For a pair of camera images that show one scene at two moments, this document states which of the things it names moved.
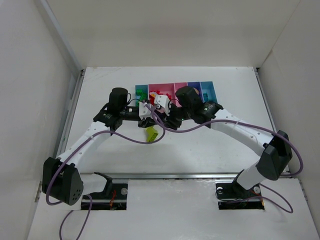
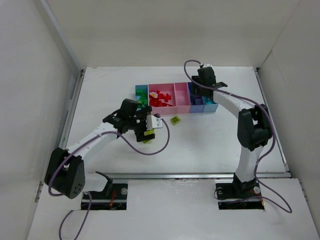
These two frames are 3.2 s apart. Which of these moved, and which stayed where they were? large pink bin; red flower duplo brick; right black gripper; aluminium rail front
Moved: right black gripper
Stayed: large pink bin; red flower duplo brick; aluminium rail front
